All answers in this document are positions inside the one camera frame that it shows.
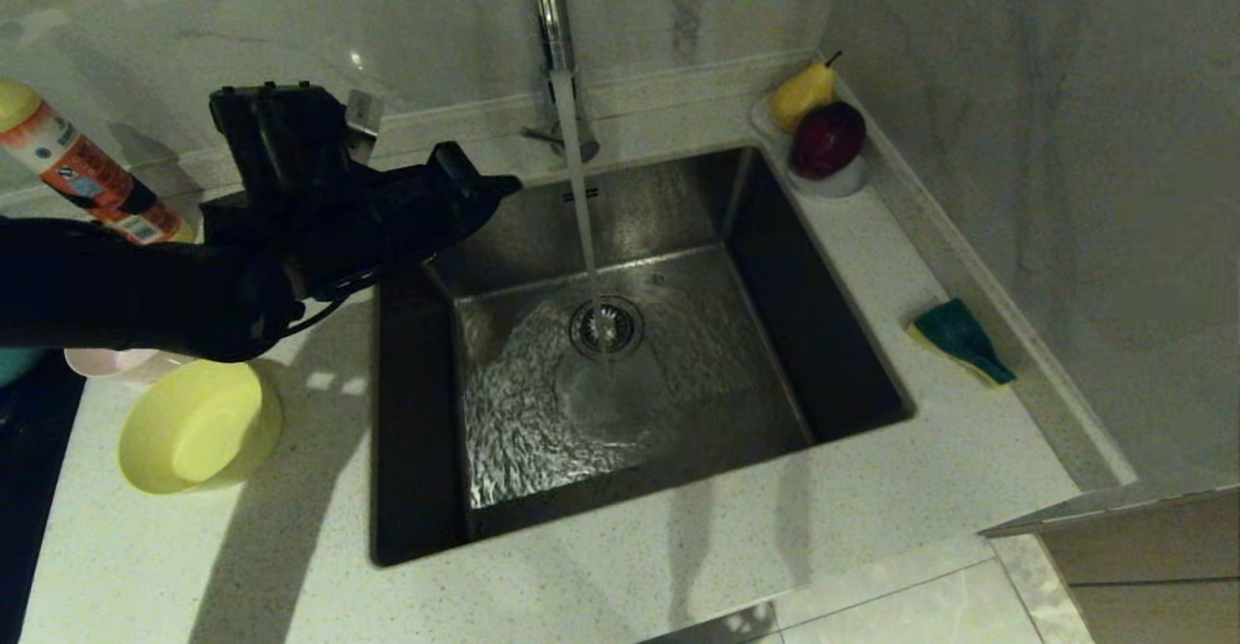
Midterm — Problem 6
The white fruit tray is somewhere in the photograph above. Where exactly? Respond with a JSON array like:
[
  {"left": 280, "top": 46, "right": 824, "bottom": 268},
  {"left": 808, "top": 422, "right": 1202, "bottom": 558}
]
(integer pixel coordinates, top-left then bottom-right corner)
[{"left": 748, "top": 95, "right": 871, "bottom": 199}]

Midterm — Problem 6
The blue plastic bowl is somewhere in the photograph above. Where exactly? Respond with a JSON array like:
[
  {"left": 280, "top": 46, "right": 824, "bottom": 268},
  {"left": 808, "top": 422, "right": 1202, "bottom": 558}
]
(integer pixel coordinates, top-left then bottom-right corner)
[{"left": 0, "top": 348, "right": 47, "bottom": 388}]

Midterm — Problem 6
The black induction cooktop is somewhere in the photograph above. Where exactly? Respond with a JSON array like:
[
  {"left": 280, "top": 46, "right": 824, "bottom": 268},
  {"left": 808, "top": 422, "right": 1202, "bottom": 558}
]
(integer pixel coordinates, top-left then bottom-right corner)
[{"left": 0, "top": 358, "right": 88, "bottom": 644}]

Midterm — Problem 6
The running water stream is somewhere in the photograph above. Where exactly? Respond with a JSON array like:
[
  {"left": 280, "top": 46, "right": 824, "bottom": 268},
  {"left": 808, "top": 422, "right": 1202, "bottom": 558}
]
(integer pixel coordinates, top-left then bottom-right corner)
[{"left": 552, "top": 71, "right": 613, "bottom": 374}]

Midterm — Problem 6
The stainless steel sink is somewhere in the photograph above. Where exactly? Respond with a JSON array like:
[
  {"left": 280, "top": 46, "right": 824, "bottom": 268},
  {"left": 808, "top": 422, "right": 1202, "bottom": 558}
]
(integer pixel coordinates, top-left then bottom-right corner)
[{"left": 371, "top": 145, "right": 915, "bottom": 567}]

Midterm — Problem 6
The orange label detergent bottle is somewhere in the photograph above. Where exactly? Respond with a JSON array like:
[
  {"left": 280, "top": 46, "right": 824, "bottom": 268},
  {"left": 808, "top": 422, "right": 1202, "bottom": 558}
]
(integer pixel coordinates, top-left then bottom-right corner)
[{"left": 0, "top": 77, "right": 200, "bottom": 246}]

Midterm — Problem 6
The dark red apple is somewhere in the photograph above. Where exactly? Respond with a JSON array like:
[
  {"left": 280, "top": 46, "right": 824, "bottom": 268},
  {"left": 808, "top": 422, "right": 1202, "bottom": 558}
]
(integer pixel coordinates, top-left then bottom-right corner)
[{"left": 791, "top": 102, "right": 869, "bottom": 180}]

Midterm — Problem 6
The pink plastic bowl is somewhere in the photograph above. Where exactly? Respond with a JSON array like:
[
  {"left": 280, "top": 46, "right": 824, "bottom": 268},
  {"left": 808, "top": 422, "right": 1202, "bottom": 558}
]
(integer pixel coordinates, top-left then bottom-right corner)
[{"left": 64, "top": 348, "right": 200, "bottom": 385}]

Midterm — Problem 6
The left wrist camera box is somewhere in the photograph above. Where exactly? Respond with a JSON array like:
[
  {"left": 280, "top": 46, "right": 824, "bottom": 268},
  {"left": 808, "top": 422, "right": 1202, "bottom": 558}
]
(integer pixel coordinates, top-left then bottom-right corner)
[{"left": 344, "top": 89, "right": 385, "bottom": 166}]

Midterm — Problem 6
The chrome faucet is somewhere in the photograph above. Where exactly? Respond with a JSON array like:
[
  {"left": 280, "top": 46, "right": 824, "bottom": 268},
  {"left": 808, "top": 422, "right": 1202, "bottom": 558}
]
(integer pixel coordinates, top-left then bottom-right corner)
[{"left": 521, "top": 0, "right": 602, "bottom": 166}]

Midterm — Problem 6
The yellow plastic bowl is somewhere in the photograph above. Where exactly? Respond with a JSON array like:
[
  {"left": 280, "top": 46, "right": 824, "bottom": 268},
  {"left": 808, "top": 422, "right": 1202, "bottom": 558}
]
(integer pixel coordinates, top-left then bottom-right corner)
[{"left": 118, "top": 358, "right": 285, "bottom": 496}]

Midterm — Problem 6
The yellow pear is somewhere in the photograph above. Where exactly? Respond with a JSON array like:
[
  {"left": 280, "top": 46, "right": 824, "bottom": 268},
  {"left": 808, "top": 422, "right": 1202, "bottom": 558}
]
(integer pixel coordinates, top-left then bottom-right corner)
[{"left": 770, "top": 51, "right": 844, "bottom": 136}]

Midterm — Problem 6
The metal sink drain strainer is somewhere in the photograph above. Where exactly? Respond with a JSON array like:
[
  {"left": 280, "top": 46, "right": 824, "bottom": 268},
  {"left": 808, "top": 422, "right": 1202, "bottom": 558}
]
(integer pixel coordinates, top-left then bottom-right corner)
[{"left": 570, "top": 296, "right": 646, "bottom": 363}]

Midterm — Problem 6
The light wooden cabinet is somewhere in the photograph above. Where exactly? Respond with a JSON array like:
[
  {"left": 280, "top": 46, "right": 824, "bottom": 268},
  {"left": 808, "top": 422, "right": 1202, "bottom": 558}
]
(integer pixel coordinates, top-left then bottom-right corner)
[{"left": 1037, "top": 494, "right": 1240, "bottom": 644}]

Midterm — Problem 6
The green and yellow sponge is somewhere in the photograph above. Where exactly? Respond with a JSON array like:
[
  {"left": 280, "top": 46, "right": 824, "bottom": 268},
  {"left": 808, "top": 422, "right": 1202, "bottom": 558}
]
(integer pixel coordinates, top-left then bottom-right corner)
[{"left": 907, "top": 297, "right": 1018, "bottom": 387}]

